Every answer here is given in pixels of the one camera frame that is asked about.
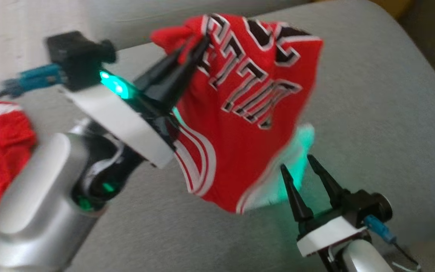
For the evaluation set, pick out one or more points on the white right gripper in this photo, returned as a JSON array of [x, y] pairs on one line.
[[330, 232]]

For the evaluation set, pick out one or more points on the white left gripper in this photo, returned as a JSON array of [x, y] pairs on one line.
[[127, 124]]

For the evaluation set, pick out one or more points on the red Bulls basketball jersey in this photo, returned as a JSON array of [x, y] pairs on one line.
[[240, 151]]

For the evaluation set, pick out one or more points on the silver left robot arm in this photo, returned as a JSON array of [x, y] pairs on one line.
[[32, 204]]

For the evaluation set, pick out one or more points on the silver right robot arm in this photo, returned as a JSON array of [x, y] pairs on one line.
[[364, 258]]

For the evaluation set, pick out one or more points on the grey sofa back cushion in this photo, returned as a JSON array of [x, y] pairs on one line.
[[134, 19]]

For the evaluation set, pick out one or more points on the grey sofa seat cushion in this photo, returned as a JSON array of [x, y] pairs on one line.
[[372, 113]]

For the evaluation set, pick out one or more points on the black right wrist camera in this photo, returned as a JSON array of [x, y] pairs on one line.
[[368, 206]]

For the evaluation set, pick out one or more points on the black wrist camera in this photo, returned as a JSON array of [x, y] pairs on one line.
[[76, 56], [368, 206]]

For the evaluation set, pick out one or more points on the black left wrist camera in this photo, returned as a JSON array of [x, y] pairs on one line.
[[76, 56]]

